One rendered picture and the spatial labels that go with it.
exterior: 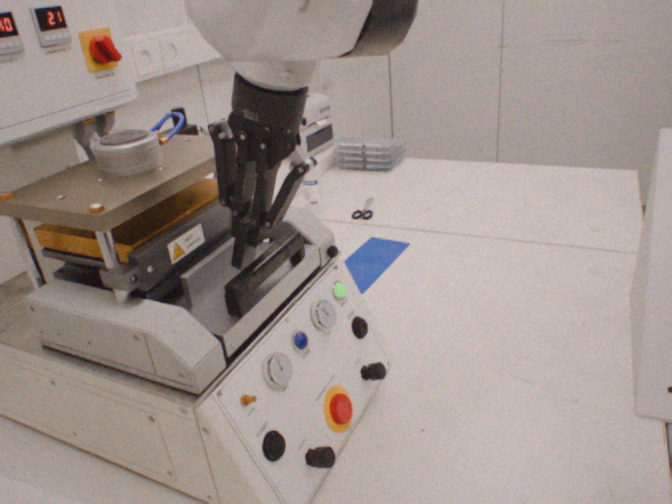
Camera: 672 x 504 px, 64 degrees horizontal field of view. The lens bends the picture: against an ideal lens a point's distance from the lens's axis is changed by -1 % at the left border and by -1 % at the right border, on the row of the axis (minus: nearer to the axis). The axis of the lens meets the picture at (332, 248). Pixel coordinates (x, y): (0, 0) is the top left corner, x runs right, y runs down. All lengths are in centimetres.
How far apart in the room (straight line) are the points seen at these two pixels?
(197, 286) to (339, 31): 36
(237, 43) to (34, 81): 46
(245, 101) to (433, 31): 257
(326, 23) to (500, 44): 263
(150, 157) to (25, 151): 20
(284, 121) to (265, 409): 32
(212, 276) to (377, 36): 36
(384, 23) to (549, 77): 260
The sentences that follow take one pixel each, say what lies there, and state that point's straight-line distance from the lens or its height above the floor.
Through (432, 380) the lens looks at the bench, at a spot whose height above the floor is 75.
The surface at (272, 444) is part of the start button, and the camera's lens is 64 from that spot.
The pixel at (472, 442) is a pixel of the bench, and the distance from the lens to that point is 77.
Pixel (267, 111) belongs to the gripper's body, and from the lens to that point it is 54.
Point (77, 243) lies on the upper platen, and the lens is 71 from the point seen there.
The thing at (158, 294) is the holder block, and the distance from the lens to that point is 68.
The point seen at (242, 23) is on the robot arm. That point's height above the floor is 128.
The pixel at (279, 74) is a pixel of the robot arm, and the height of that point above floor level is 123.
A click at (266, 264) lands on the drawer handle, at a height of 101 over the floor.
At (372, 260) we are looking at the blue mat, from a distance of 116.
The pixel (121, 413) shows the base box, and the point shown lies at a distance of 71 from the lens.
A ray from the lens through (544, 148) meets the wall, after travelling 311.
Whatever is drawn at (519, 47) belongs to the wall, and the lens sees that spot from 301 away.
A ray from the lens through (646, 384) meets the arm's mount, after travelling 85.
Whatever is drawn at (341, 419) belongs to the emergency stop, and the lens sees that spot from 74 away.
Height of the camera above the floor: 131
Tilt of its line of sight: 27 degrees down
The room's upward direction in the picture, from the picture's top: 6 degrees counter-clockwise
